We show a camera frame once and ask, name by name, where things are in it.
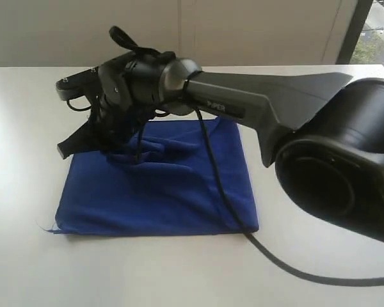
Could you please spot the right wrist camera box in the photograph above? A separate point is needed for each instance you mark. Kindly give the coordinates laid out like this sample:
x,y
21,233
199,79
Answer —
x,y
79,84

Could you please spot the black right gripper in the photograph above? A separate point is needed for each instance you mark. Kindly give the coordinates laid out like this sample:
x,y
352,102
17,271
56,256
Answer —
x,y
130,98

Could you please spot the dark window frame post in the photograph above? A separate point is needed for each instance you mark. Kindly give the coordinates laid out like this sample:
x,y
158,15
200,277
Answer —
x,y
353,33

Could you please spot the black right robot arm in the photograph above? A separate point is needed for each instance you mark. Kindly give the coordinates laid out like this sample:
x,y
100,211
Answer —
x,y
323,133

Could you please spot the blue microfibre cloth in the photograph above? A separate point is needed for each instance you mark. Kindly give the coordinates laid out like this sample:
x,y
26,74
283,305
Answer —
x,y
161,184

